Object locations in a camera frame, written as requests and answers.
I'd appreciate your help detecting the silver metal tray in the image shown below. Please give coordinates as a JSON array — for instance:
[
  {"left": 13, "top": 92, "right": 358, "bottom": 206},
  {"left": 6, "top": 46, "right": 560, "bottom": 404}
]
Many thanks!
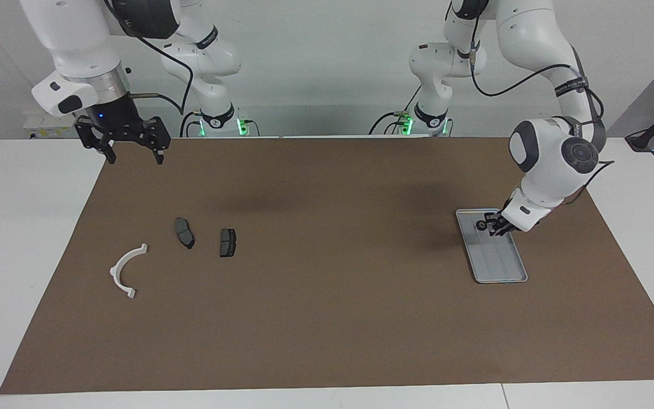
[{"left": 455, "top": 208, "right": 529, "bottom": 283}]

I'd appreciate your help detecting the long dark brake pad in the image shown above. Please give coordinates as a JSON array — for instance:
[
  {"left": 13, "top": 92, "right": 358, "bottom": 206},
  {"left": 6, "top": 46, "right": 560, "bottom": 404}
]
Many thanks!
[{"left": 174, "top": 218, "right": 196, "bottom": 250}]

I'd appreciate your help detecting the short dark brake pad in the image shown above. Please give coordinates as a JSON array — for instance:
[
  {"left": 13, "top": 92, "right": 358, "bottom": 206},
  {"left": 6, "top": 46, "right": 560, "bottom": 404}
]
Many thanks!
[{"left": 219, "top": 228, "right": 237, "bottom": 258}]

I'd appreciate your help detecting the brown table mat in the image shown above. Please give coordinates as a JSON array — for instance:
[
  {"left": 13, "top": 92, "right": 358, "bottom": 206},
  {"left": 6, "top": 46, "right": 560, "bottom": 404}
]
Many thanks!
[{"left": 0, "top": 135, "right": 654, "bottom": 395}]

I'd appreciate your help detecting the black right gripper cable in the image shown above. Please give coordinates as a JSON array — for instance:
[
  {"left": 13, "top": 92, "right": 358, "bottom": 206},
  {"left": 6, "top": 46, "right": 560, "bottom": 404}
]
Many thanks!
[{"left": 106, "top": 0, "right": 195, "bottom": 116}]

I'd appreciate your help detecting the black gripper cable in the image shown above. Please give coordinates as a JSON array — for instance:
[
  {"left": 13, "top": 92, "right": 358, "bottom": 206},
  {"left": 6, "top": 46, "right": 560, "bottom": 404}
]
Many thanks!
[
  {"left": 471, "top": 17, "right": 614, "bottom": 205},
  {"left": 106, "top": 0, "right": 195, "bottom": 116}
]

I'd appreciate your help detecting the white wall socket box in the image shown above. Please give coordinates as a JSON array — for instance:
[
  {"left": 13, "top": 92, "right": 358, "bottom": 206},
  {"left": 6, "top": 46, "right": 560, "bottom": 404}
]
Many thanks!
[{"left": 23, "top": 111, "right": 86, "bottom": 140}]

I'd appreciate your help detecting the white semicircular plastic bracket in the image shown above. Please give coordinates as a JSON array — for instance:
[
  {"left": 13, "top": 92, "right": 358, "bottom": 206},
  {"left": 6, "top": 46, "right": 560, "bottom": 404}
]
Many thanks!
[{"left": 110, "top": 243, "right": 149, "bottom": 300}]

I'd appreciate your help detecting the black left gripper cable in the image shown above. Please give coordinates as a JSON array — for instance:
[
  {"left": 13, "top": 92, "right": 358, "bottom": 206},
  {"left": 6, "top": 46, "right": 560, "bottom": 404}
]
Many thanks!
[{"left": 471, "top": 17, "right": 614, "bottom": 205}]

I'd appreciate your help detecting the black left arm strap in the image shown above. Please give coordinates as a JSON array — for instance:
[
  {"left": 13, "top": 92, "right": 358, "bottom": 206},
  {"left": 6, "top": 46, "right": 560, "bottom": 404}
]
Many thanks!
[{"left": 554, "top": 77, "right": 590, "bottom": 96}]

